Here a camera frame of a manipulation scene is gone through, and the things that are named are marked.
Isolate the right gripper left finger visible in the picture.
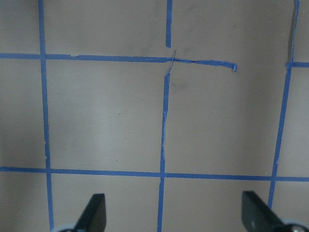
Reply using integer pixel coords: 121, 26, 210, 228
52, 193, 107, 232

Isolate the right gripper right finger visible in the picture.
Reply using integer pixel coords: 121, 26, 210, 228
241, 191, 309, 232

